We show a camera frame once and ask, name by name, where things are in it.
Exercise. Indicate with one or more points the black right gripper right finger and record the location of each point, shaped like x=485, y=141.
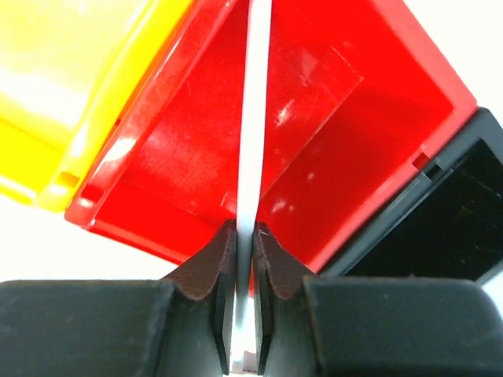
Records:
x=309, y=325

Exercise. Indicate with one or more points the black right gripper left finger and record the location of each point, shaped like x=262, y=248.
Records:
x=179, y=325

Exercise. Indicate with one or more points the yellow plastic bin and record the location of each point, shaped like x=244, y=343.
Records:
x=68, y=68

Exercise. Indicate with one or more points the black plastic bin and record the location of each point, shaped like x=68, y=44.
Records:
x=446, y=223

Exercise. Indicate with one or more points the red plastic bin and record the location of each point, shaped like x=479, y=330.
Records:
x=359, y=99

